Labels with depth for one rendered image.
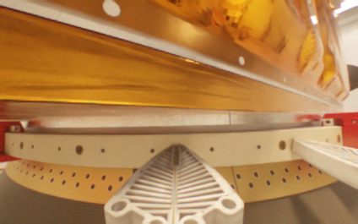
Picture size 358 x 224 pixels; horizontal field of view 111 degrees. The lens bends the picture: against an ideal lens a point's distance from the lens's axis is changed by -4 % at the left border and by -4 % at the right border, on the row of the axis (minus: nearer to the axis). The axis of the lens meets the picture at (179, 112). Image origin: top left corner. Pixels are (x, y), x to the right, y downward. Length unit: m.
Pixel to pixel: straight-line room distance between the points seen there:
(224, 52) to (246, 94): 0.06
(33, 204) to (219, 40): 0.40
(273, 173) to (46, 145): 0.39
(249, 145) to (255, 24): 0.16
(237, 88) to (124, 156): 0.18
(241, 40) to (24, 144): 0.41
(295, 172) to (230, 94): 0.21
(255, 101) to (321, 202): 0.22
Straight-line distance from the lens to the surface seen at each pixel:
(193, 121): 0.23
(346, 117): 0.40
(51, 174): 0.37
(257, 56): 0.25
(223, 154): 0.21
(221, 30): 0.19
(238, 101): 0.18
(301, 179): 0.33
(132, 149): 0.21
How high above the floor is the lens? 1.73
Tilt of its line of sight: 4 degrees up
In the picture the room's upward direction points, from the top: 1 degrees counter-clockwise
